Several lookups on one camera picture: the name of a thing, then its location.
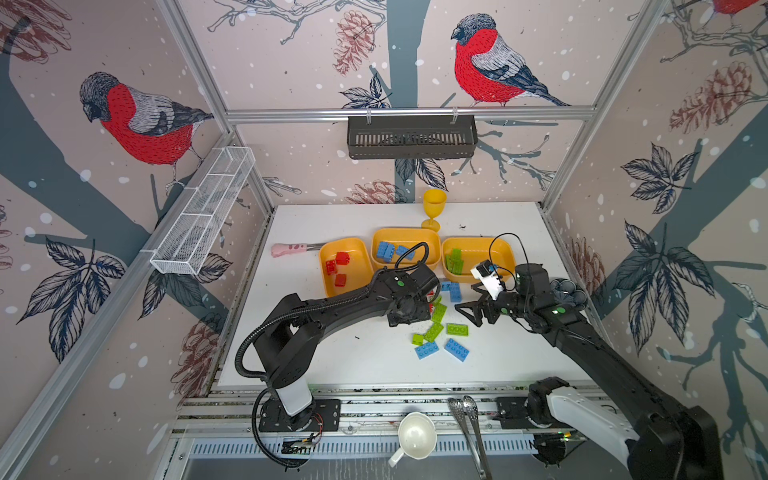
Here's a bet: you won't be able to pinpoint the white wire mesh basket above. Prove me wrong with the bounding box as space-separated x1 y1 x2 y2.
150 146 255 275

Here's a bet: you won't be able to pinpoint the blue lego brick upturned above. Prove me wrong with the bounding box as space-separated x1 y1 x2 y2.
376 241 394 257

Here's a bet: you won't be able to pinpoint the metal tongs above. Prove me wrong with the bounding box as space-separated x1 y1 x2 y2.
447 395 492 480

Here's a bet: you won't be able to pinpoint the yellow bin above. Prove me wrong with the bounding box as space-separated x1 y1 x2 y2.
441 236 516 284
318 237 374 297
371 227 441 269

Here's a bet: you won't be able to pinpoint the red lego brick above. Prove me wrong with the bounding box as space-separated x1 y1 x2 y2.
335 251 351 265
324 260 337 276

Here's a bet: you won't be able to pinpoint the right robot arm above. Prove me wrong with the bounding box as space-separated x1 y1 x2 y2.
456 252 724 479

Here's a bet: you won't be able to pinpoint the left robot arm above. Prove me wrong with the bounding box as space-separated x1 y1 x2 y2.
234 242 440 431

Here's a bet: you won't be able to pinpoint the left yellow bin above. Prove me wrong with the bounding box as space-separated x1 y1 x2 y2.
318 237 374 297

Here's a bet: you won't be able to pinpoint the white measuring cup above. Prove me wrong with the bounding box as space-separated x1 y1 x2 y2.
388 412 438 468

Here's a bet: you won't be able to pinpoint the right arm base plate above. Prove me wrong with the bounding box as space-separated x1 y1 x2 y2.
494 396 538 429

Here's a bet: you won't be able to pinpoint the middle yellow bin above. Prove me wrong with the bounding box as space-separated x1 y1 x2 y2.
371 227 441 269

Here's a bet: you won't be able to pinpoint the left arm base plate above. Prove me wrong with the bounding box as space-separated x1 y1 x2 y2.
257 398 341 433

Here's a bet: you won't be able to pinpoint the green long lego brick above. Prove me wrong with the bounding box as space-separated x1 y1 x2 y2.
424 323 444 342

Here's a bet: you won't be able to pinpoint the pink handled utensil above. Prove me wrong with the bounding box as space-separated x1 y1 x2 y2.
270 242 324 258

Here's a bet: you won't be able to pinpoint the blue lego brick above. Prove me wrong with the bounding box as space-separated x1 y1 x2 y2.
395 245 414 260
444 339 470 362
377 250 395 263
415 342 439 360

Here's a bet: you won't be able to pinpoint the yellow plastic goblet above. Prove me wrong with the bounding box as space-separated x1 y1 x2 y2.
421 188 447 232

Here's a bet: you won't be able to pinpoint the black hanging basket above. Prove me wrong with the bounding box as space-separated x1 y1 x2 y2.
347 115 478 160

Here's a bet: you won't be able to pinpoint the red lego brick front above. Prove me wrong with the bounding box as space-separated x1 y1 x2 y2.
324 260 337 276

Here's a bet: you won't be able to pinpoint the right yellow bin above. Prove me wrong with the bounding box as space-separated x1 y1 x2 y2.
441 236 516 284

